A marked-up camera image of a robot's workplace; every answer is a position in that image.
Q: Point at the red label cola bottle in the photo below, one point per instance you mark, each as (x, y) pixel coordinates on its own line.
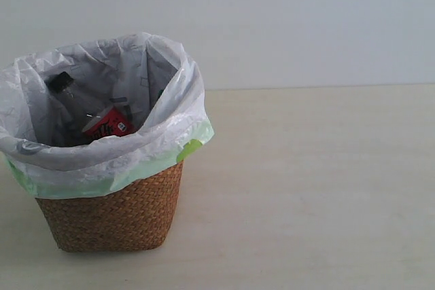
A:
(93, 116)

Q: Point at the white plastic bag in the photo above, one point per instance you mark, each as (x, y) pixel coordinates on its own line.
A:
(50, 160)

